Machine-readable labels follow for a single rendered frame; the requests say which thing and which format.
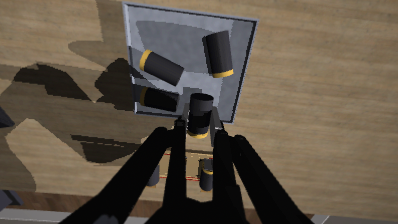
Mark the black battery with gold top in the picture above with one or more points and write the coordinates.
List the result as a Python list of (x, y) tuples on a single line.
[(206, 179), (159, 99), (160, 67), (154, 178), (199, 115), (219, 51)]

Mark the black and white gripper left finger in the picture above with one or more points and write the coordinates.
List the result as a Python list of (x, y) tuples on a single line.
[(114, 203)]

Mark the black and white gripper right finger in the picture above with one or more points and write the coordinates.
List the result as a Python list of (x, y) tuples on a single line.
[(271, 202)]

